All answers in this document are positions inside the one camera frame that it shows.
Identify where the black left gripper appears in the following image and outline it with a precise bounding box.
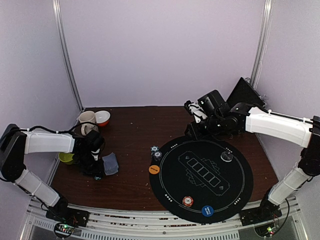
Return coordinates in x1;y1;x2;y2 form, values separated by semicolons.
75;151;104;178

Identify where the aluminium corner post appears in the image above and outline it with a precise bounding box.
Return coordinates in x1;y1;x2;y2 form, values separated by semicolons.
250;0;274;90
52;0;84;112

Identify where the orange big blind button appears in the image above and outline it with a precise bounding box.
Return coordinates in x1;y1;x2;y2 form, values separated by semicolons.
148;165;160;175

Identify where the purple poker chip stack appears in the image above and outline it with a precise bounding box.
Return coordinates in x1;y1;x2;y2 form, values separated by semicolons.
153;151;163;161

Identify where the grey playing card deck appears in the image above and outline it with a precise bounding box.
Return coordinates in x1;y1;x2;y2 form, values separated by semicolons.
102;152;119;176

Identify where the lime green bowl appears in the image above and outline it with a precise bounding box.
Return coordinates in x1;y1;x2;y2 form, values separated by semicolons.
58;152;74;165

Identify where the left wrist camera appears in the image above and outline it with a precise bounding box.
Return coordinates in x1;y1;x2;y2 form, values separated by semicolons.
91;148;101;161

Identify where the grey dealer button on mat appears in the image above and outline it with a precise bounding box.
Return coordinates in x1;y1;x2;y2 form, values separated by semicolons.
220;151;234;163

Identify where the orange white ceramic bowl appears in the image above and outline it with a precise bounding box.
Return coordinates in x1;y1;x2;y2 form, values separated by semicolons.
95;110;111;127

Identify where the round black poker mat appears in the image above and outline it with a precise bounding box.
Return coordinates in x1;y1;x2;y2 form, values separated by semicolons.
149;136;254;224

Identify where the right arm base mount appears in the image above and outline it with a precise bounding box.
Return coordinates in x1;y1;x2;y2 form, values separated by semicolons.
239;206;283;226

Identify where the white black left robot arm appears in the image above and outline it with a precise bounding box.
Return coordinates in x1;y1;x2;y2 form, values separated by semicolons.
0;123;105;222

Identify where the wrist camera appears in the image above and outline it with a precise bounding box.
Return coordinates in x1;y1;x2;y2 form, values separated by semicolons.
184;100;208;124
91;148;101;161

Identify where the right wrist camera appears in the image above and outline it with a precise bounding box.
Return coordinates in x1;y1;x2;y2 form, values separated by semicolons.
184;100;208;124

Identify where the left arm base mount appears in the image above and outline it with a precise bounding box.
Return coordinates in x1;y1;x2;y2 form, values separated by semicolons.
45;204;90;228

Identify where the orange poker chip stack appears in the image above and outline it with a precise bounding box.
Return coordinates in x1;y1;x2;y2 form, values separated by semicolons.
182;196;194;208

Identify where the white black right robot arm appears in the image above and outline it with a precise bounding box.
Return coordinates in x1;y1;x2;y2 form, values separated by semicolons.
184;90;320;221

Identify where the black poker chip case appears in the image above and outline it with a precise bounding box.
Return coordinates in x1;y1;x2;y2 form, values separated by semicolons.
226;77;266;108

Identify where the right aluminium corner post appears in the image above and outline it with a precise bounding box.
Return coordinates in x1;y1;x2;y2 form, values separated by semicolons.
250;0;274;90

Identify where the white floral ceramic mug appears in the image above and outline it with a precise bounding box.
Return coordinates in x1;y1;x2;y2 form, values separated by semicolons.
78;110;99;136

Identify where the blue small blind button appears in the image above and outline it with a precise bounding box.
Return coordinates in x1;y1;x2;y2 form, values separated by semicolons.
201;205;215;218

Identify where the left aluminium corner post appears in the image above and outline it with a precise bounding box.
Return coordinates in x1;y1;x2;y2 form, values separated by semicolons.
52;0;84;112

